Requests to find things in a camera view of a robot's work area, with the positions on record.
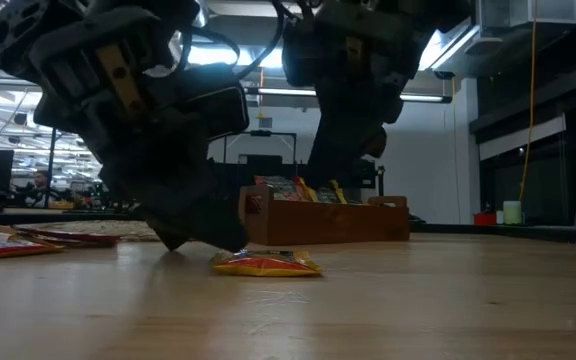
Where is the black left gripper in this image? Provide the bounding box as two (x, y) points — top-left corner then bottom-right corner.
(27, 3), (209, 252)

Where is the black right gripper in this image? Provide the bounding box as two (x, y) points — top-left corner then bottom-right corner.
(281, 0), (422, 189)

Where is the orange tea bag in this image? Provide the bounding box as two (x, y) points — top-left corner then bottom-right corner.
(0, 228), (66, 263)
(209, 248), (325, 279)

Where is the wooden three-compartment box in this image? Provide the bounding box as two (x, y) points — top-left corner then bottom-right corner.
(237, 185), (412, 247)

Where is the long ceiling light strip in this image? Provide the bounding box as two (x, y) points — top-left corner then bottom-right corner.
(0, 74), (453, 104)

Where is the red container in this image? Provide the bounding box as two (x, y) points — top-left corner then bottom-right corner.
(471, 211), (499, 227)

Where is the pale green cup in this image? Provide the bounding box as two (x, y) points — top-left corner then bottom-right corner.
(502, 200), (523, 226)

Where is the white ceiling air unit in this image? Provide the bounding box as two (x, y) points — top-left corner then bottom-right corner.
(475, 0), (576, 30)

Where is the black gantry frame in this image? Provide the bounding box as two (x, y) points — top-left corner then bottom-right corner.
(45, 127), (58, 209)
(220, 129), (298, 176)

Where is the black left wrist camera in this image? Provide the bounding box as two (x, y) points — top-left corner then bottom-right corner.
(181, 83), (251, 142)

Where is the yellow hanging cable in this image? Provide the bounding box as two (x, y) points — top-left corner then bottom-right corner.
(517, 0), (539, 202)

